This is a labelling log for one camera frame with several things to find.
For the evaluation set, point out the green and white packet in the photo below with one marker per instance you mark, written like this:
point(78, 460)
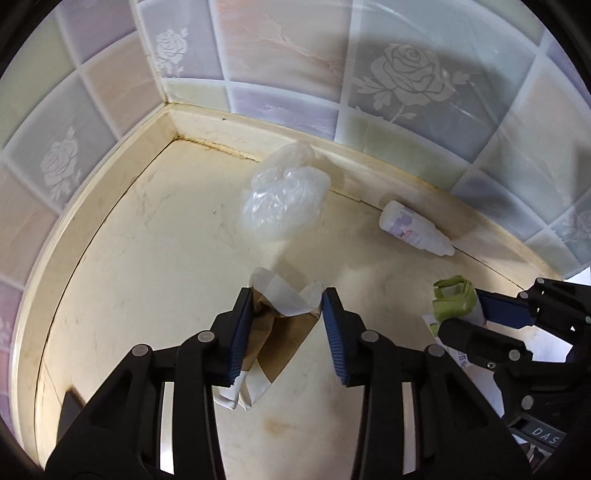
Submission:
point(455, 295)

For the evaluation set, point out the small white plastic bottle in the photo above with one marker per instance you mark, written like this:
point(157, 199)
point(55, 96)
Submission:
point(411, 228)

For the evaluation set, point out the brown and white paper bag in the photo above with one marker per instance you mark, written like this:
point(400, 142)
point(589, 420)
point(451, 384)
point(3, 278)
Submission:
point(281, 337)

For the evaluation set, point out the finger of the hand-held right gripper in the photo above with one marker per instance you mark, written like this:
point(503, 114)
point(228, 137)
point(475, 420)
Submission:
point(471, 337)
point(503, 309)

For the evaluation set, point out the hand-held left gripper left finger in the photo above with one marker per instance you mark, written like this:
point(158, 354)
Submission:
point(240, 341)

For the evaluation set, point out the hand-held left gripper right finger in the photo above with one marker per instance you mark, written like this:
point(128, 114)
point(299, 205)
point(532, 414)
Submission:
point(339, 341)

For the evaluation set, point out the clear plastic bag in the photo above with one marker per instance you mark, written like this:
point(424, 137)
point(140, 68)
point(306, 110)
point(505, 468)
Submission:
point(281, 198)

